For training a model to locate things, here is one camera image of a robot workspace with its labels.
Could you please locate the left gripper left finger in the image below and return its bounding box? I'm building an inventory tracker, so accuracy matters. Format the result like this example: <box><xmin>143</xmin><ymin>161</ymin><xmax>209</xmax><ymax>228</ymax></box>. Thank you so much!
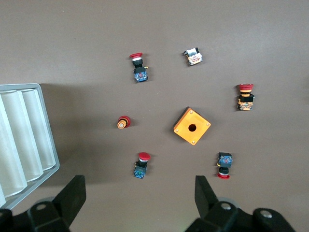
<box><xmin>0</xmin><ymin>175</ymin><xmax>87</xmax><ymax>232</ymax></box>

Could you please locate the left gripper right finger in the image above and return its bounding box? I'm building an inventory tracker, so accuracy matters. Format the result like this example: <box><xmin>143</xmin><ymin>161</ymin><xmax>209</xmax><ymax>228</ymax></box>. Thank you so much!
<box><xmin>184</xmin><ymin>175</ymin><xmax>296</xmax><ymax>232</ymax></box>

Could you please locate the red mushroom button blue block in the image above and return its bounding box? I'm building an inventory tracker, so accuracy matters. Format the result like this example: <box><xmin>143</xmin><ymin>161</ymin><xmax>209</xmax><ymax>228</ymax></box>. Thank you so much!
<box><xmin>129</xmin><ymin>52</ymin><xmax>149</xmax><ymax>83</ymax></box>
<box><xmin>216</xmin><ymin>151</ymin><xmax>233</xmax><ymax>181</ymax></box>
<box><xmin>132</xmin><ymin>152</ymin><xmax>152</xmax><ymax>179</ymax></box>

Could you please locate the grey ribbed plastic tray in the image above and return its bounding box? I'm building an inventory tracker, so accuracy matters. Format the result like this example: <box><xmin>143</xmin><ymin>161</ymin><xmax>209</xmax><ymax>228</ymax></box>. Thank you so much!
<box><xmin>0</xmin><ymin>83</ymin><xmax>60</xmax><ymax>211</ymax></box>

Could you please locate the red orange emergency stop head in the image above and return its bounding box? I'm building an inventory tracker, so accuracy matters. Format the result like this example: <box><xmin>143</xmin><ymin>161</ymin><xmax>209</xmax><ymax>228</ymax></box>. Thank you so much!
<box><xmin>117</xmin><ymin>115</ymin><xmax>132</xmax><ymax>130</ymax></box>

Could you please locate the red emergency stop orange block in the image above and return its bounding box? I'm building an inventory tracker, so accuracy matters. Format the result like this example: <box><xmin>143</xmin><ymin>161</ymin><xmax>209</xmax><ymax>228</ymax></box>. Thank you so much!
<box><xmin>236</xmin><ymin>83</ymin><xmax>255</xmax><ymax>112</ymax></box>

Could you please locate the orange contact block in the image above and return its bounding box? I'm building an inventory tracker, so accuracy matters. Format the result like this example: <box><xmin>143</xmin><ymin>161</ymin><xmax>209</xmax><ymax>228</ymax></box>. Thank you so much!
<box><xmin>183</xmin><ymin>47</ymin><xmax>203</xmax><ymax>66</ymax></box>

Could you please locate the orange button enclosure box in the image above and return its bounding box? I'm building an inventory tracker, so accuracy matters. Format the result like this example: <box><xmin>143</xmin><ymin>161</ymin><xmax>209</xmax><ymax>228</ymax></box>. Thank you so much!
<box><xmin>173</xmin><ymin>107</ymin><xmax>211</xmax><ymax>146</ymax></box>

